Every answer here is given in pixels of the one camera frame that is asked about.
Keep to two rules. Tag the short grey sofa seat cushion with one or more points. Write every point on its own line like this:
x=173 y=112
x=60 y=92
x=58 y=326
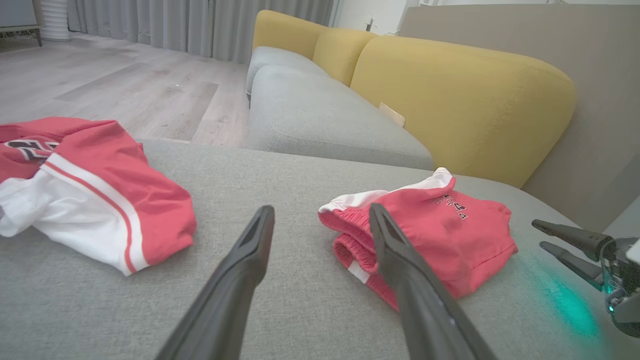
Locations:
x=275 y=60

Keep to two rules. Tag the grey sofa back cushion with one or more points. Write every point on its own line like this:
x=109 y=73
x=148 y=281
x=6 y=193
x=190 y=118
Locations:
x=320 y=115

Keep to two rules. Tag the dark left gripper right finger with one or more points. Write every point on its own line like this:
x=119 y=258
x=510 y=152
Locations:
x=420 y=310

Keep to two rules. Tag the large yellow sofa backrest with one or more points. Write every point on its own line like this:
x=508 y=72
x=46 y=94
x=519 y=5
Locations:
x=460 y=100

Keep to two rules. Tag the beige sofa label tag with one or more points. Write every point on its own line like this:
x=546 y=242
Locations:
x=392 y=115

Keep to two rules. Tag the low cabinet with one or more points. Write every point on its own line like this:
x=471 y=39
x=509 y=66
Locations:
x=17 y=17

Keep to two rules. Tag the red shorts white stripe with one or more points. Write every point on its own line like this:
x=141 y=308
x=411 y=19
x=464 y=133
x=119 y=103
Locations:
x=450 y=240

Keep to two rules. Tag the white ribbed cylinder appliance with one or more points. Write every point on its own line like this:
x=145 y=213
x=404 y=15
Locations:
x=55 y=20

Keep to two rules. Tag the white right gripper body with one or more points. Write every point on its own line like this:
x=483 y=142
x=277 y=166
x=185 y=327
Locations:
x=627 y=285

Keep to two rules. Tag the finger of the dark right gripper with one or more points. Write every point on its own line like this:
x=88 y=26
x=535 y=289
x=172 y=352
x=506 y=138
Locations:
x=580 y=239
x=580 y=265

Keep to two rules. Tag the taupe partition panel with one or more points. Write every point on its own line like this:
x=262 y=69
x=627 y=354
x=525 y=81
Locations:
x=600 y=75

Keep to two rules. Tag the yellow sofa end backrest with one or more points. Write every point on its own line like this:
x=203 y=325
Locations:
x=285 y=32

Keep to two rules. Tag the grey curtains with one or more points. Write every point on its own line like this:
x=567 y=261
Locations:
x=200 y=25

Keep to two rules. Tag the small yellow sofa backrest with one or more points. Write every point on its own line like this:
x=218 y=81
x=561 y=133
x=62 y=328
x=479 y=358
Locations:
x=340 y=55

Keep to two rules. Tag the white wall socket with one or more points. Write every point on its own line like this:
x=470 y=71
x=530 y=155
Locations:
x=370 y=24

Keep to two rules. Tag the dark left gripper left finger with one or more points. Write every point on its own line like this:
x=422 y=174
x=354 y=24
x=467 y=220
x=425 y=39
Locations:
x=230 y=300

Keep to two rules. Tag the red white basketball jersey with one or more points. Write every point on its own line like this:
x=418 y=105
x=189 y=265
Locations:
x=150 y=210

